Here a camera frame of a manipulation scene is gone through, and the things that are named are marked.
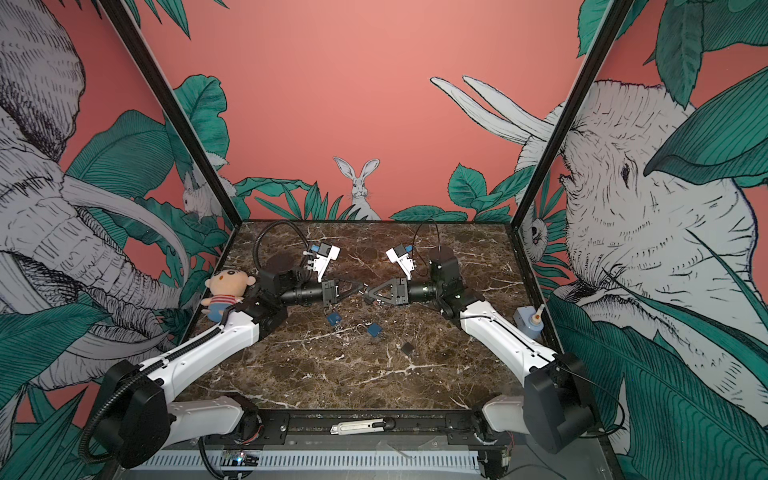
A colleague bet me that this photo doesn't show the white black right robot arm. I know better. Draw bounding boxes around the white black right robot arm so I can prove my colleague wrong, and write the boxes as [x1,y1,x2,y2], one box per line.
[365,245,599,454]

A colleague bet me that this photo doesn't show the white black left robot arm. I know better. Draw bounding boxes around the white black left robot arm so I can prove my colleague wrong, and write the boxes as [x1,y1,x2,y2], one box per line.
[78,244,364,469]

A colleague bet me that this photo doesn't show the blue padlock left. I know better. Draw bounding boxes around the blue padlock left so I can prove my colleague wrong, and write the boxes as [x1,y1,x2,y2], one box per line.
[327,312,342,327]

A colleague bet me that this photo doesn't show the blue padlock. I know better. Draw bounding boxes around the blue padlock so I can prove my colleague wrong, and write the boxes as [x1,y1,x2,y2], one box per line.
[367,323,383,338]
[327,312,342,327]

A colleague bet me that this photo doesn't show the blue padlock right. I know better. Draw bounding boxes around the blue padlock right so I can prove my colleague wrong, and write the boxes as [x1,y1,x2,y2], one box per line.
[367,323,383,338]

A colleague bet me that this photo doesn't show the plush doll striped shirt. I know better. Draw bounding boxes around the plush doll striped shirt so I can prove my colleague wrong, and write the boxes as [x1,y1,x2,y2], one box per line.
[201,269,256,323]

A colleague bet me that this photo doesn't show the white utility knife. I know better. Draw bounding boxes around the white utility knife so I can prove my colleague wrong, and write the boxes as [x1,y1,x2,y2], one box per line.
[330,417,396,436]

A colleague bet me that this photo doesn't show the small green circuit board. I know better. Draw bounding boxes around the small green circuit board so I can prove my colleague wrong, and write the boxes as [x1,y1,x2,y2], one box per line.
[220,452,259,468]

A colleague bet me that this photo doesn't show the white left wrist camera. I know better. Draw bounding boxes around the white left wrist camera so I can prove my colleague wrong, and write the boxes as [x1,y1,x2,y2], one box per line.
[303,243,340,282]

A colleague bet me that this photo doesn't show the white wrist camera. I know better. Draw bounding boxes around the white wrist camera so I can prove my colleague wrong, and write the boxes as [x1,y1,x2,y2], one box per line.
[386,244,415,280]
[303,243,340,282]

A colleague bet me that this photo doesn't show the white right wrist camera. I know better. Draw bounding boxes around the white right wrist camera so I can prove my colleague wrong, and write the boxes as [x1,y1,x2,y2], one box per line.
[386,244,415,280]

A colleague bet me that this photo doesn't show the black front mounting rail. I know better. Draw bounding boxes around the black front mounting rail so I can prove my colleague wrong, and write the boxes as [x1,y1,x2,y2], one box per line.
[206,409,518,450]

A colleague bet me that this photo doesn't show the black left frame post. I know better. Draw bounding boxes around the black left frame post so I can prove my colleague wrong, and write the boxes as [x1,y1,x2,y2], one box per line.
[99,0,242,227]

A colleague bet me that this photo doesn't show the black frame post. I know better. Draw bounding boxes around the black frame post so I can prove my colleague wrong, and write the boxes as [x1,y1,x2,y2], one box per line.
[99,0,242,227]
[511,0,633,231]

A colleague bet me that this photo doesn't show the white slotted cable duct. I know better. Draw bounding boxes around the white slotted cable duct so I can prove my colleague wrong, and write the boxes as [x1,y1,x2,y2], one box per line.
[137,449,481,473]

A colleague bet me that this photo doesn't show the black right frame post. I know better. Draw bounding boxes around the black right frame post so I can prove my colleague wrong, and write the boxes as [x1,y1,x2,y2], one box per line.
[511,0,633,231]

